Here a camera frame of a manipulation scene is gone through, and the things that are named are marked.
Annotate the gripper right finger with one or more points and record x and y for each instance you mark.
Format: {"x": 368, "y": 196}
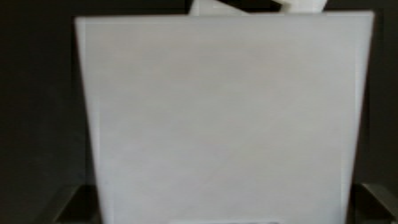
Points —
{"x": 373, "y": 205}

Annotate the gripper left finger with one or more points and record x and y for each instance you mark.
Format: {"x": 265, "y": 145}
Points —
{"x": 73, "y": 208}

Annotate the white cabinet top block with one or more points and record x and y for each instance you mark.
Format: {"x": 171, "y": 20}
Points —
{"x": 224, "y": 97}

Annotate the white cabinet body box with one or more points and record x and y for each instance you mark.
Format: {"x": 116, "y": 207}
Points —
{"x": 245, "y": 7}

